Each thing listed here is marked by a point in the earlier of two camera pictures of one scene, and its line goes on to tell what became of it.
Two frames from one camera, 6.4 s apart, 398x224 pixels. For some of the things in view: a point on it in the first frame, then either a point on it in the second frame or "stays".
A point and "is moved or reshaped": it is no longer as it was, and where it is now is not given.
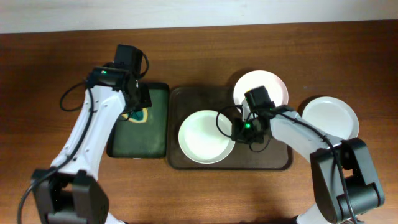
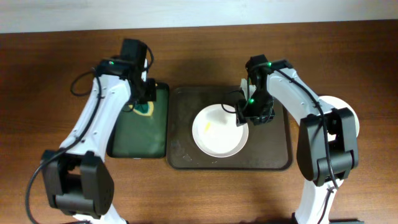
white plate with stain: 205,137 -> 337,103
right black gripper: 238,134 -> 243,112
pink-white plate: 274,86 is moved or reshaped
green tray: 143,140 stays
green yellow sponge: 137,116 is moved or reshaped
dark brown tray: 268,155 stays
